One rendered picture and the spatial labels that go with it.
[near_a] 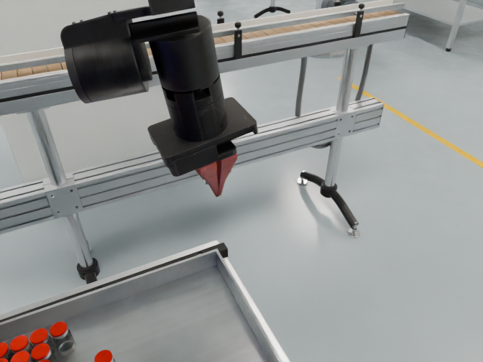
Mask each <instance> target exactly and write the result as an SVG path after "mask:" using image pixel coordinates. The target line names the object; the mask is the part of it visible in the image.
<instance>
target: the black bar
mask: <svg viewBox="0 0 483 362"><path fill-rule="evenodd" d="M214 249H218V251H219V253H220V254H221V256H222V258H226V257H228V248H227V247H226V245H225V243H224V242H223V243H220V244H217V245H215V246H211V247H208V248H206V249H203V250H200V251H197V252H194V253H191V254H188V255H186V256H182V257H180V258H177V259H173V260H172V261H168V262H165V263H163V264H159V265H157V266H154V267H151V268H148V269H145V270H142V271H139V272H137V273H134V274H130V275H128V276H125V277H122V278H120V279H116V280H114V281H111V282H108V283H105V284H102V285H99V286H97V287H93V288H91V289H87V290H85V291H82V292H79V293H77V294H73V295H71V296H68V297H64V298H62V299H60V300H56V301H54V302H50V303H47V304H45V305H42V306H39V307H36V308H33V309H31V310H28V311H25V312H21V313H19V314H16V315H13V316H11V317H7V318H4V319H2V320H0V322H3V321H6V320H10V319H12V318H15V317H19V316H21V315H25V314H27V313H30V312H33V311H35V310H39V309H42V308H44V307H48V306H50V305H54V304H57V303H59V302H62V301H65V300H69V299H71V298H74V297H77V296H80V295H82V294H86V293H88V292H92V291H94V290H97V289H100V288H103V287H107V286H109V285H112V284H116V283H117V282H121V281H124V280H126V279H130V278H132V277H136V276H139V275H141V274H144V273H147V272H150V271H153V270H156V269H159V268H162V267H164V266H168V265H171V264H174V263H176V262H179V261H182V260H185V259H189V258H191V257H194V256H197V255H200V254H203V253H206V252H208V251H212V250H214Z"/></svg>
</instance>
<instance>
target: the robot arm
mask: <svg viewBox="0 0 483 362"><path fill-rule="evenodd" d="M148 3H149V6H141V7H137V8H133V9H126V10H122V11H116V10H115V11H113V13H111V11H110V12H108V14H107V15H103V16H101V17H96V18H93V19H89V20H85V21H83V20H80V22H78V23H75V22H72V24H71V25H68V26H66V27H64V28H63V29H62V31H61V33H60V39H61V42H62V44H63V48H64V54H65V63H66V67H67V70H68V75H69V77H70V80H71V83H72V85H73V87H74V89H75V91H76V93H77V95H78V97H79V99H81V100H82V102H84V103H93V102H97V101H104V100H108V99H112V98H119V97H123V96H130V95H134V94H138V93H145V92H148V91H149V81H150V80H152V68H151V65H150V59H149V55H148V52H147V48H146V45H145V42H149V45H150V49H151V51H152V56H153V59H154V61H155V66H156V69H157V74H158V76H159V79H160V84H161V86H162V91H163V94H164V97H165V101H166V104H167V109H168V111H169V115H170V119H167V120H164V121H161V122H159V123H156V124H153V125H151V126H149V127H148V128H147V130H148V132H149V136H150V139H151V140H152V142H153V144H154V145H155V146H156V147H157V149H158V151H159V153H160V155H161V157H162V161H163V162H164V163H165V166H166V167H168V168H169V170H170V172H171V173H172V175H173V176H174V177H179V176H181V175H184V174H186V173H188V172H191V171H193V170H196V172H197V173H198V174H199V175H200V176H201V177H202V178H203V179H204V180H205V181H206V182H207V183H208V185H209V186H210V188H211V190H212V192H213V193H214V195H215V196H216V197H218V196H220V195H221V194H222V191H223V188H224V183H225V181H226V178H227V177H228V175H229V173H230V171H231V169H232V167H233V166H234V163H235V162H236V160H237V152H236V146H235V145H234V144H233V142H232V141H231V140H232V139H235V138H238V137H240V136H244V135H245V134H248V133H251V132H253V133H254V134H255V135H256V134H257V133H258V129H257V121H256V120H255V119H254V118H253V117H252V116H251V115H250V114H249V113H248V112H247V110H246V109H245V108H244V107H243V106H242V105H241V104H240V103H239V102H238V101H237V100H236V99H235V98H233V97H228V98H224V93H223V88H222V84H221V76H220V72H219V64H218V60H217V55H216V48H215V43H214V38H213V31H212V26H211V20H210V19H209V18H208V17H205V16H202V15H198V14H197V11H191V12H187V13H183V14H176V15H172V16H167V17H160V18H156V19H149V20H144V21H140V22H133V21H132V19H136V18H140V17H147V16H155V15H159V14H166V13H170V12H174V11H182V10H186V9H193V8H195V7H196V6H195V2H194V0H148ZM216 165H217V169H216Z"/></svg>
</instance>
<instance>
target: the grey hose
mask: <svg viewBox="0 0 483 362"><path fill-rule="evenodd" d="M373 46H374V45H373V44H372V45H369V46H367V53H366V57H365V61H364V68H363V73H362V79H361V81H360V84H359V89H358V92H357V95H356V98H355V101H358V100H361V97H362V94H363V91H364V86H365V83H366V80H367V75H368V71H369V64H370V60H371V56H372V49H373ZM307 59H308V57H302V59H301V66H300V77H299V81H298V92H297V96H296V97H297V98H296V104H295V116H297V117H299V116H300V115H301V103H302V96H303V86H304V82H305V74H306V68H307V67H306V66H307ZM330 145H331V141H328V142H325V143H322V144H317V145H315V146H312V147H313V148H316V149H322V148H326V147H328V146H330Z"/></svg>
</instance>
